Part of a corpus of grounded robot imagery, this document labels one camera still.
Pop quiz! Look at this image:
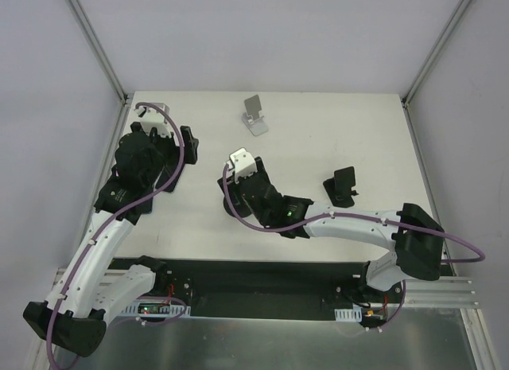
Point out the black round phone stand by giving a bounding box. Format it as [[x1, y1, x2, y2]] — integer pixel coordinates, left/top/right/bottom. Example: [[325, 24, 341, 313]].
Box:
[[223, 198, 251, 219]]

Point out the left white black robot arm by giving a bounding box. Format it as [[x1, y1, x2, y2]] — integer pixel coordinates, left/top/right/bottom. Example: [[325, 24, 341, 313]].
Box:
[[23, 122, 199, 357]]

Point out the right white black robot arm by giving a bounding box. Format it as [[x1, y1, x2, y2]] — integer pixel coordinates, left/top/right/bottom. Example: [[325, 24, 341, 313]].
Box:
[[218, 152, 444, 302]]

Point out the black stand left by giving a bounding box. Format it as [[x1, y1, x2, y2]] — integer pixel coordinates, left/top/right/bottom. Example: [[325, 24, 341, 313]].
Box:
[[157, 154, 188, 194]]

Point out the silver phone stand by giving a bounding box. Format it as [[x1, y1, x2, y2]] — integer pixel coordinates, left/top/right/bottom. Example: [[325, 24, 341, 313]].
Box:
[[242, 95, 269, 137]]

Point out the dark blue phone left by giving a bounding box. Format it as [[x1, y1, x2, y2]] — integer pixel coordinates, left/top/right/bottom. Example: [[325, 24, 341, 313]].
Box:
[[135, 198, 153, 215]]

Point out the black folding phone stand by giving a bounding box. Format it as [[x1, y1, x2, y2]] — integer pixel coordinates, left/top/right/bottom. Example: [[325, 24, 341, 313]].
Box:
[[323, 166, 358, 208]]

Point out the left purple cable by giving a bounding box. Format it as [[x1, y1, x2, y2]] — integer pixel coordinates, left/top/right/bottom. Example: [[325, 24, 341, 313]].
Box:
[[45, 101, 188, 370]]

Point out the purple cable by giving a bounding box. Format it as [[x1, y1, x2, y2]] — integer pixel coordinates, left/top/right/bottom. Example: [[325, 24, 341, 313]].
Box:
[[45, 101, 188, 370], [222, 162, 487, 333]]

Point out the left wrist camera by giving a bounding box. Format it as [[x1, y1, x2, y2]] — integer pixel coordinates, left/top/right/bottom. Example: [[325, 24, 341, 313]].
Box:
[[134, 106, 172, 138]]

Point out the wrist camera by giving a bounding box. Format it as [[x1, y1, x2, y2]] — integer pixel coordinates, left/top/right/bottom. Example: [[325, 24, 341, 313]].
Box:
[[227, 148, 258, 183], [134, 106, 172, 138]]

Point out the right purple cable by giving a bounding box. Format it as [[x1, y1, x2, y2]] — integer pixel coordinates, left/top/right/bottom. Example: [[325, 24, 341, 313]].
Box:
[[222, 162, 487, 333]]

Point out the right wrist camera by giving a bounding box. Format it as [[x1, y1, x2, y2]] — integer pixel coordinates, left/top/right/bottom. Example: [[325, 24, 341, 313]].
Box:
[[227, 148, 258, 183]]

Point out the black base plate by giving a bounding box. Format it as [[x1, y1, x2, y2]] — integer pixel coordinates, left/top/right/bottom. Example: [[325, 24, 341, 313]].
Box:
[[111, 258, 457, 321]]

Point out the left aluminium frame post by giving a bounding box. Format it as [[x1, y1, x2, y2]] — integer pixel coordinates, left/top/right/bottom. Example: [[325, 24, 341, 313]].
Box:
[[65, 0, 129, 104]]

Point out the aluminium frame post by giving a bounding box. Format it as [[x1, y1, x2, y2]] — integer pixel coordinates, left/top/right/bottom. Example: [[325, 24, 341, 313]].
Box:
[[400, 0, 480, 108], [65, 0, 129, 104]]

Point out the left white cable duct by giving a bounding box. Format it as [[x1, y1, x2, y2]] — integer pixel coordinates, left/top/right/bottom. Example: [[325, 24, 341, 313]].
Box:
[[119, 302, 191, 318]]

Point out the white cable duct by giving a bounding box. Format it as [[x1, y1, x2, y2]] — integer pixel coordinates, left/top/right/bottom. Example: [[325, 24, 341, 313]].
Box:
[[334, 308, 363, 323], [119, 302, 191, 318]]

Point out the right white cable duct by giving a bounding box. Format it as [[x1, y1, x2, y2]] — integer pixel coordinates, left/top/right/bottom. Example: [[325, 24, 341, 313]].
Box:
[[334, 308, 363, 323]]

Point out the aluminium rail right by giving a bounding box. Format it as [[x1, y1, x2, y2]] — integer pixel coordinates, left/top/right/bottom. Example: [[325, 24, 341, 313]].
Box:
[[404, 276, 480, 309]]

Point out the right aluminium frame post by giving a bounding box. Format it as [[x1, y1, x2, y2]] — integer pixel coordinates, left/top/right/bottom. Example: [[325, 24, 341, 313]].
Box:
[[400, 0, 480, 108]]

